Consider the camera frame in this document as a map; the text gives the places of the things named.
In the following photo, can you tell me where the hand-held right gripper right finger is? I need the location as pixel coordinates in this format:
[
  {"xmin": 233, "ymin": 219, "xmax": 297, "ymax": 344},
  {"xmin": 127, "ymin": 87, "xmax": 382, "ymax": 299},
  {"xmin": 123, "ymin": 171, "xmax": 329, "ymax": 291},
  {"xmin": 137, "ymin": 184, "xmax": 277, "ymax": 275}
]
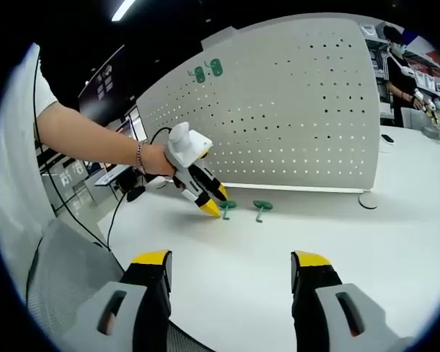
[{"xmin": 291, "ymin": 250, "xmax": 393, "ymax": 352}]

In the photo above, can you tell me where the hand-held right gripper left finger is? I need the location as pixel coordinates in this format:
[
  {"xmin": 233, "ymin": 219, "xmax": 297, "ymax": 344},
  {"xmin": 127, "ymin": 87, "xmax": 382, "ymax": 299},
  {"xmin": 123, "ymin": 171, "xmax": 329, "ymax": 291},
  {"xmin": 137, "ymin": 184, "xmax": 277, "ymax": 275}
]
[{"xmin": 76, "ymin": 250, "xmax": 173, "ymax": 352}]

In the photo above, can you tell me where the green hook assembly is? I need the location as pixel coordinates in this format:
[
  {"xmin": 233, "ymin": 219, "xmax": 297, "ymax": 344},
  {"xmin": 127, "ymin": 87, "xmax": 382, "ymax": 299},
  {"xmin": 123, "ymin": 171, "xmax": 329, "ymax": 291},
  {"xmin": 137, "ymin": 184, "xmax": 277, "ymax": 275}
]
[
  {"xmin": 204, "ymin": 58, "xmax": 224, "ymax": 78},
  {"xmin": 187, "ymin": 66, "xmax": 208, "ymax": 84},
  {"xmin": 219, "ymin": 199, "xmax": 238, "ymax": 222},
  {"xmin": 252, "ymin": 199, "xmax": 274, "ymax": 224}
]

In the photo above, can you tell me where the white perforated mounting plate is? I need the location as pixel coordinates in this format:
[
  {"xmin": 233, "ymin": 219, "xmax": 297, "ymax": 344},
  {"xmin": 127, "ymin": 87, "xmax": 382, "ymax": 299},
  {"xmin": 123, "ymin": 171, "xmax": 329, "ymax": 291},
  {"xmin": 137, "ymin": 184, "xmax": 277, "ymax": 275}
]
[{"xmin": 135, "ymin": 12, "xmax": 381, "ymax": 210}]

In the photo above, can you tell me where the person's left hand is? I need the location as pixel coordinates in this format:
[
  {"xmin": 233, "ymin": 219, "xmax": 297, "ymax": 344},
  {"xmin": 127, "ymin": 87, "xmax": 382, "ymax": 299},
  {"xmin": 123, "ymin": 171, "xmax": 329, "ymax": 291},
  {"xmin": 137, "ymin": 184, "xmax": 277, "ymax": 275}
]
[{"xmin": 145, "ymin": 144, "xmax": 176, "ymax": 177}]

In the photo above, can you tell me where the grey mesh chair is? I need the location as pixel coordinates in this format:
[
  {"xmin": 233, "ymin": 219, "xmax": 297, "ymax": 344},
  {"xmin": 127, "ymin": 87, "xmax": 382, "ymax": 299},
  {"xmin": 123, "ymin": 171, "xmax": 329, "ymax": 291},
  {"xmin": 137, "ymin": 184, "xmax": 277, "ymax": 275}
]
[{"xmin": 24, "ymin": 219, "xmax": 126, "ymax": 333}]

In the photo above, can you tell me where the ceiling light strip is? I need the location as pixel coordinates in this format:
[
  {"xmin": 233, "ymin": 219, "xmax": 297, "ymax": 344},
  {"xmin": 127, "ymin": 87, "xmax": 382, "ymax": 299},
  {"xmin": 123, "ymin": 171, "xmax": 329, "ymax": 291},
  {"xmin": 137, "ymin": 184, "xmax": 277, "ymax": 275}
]
[{"xmin": 111, "ymin": 0, "xmax": 137, "ymax": 21}]

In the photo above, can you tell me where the person's white shirt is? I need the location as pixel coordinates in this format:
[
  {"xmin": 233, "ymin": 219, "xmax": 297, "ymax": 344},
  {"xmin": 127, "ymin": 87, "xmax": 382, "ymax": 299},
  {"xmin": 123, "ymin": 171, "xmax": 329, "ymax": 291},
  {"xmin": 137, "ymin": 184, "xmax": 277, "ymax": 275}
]
[{"xmin": 0, "ymin": 43, "xmax": 60, "ymax": 251}]

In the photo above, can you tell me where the grey cloth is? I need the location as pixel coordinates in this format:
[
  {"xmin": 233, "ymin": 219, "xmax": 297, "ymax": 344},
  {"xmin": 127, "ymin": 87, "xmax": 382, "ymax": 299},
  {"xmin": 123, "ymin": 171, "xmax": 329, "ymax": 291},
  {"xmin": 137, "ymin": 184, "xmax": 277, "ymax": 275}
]
[{"xmin": 423, "ymin": 109, "xmax": 440, "ymax": 141}]

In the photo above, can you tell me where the silver chain bracelet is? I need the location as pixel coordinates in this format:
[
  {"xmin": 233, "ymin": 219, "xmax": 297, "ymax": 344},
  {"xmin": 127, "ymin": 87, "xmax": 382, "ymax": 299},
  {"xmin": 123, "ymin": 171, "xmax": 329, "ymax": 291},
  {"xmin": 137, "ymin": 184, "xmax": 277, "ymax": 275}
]
[{"xmin": 134, "ymin": 142, "xmax": 148, "ymax": 174}]

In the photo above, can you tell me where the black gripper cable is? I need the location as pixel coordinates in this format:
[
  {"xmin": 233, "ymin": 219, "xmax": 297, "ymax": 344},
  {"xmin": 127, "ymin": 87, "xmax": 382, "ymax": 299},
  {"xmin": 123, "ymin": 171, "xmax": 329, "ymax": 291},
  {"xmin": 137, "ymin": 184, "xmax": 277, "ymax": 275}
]
[{"xmin": 32, "ymin": 54, "xmax": 174, "ymax": 254}]

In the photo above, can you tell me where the large black wall screen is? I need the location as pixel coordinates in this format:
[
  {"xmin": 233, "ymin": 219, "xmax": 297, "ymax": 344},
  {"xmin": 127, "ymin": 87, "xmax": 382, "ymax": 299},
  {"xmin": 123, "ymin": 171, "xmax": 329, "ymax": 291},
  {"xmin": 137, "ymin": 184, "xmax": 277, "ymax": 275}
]
[{"xmin": 76, "ymin": 43, "xmax": 128, "ymax": 115}]

